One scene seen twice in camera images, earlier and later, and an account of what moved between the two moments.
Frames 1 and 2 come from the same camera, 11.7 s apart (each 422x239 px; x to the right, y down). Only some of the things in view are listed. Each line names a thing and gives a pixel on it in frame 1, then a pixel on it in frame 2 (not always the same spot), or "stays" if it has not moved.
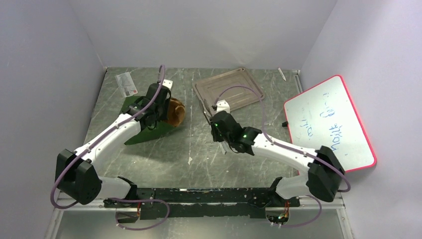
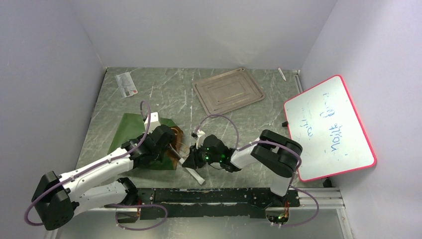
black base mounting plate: [181, 203] stays
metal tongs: [209, 118] to [200, 180]
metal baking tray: [237, 97] stays
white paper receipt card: [126, 84] stays
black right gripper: [216, 138] to [193, 162]
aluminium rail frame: [329, 202] stays
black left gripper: [163, 115] to [164, 147]
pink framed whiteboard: [325, 115] stays
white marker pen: [279, 70] stays
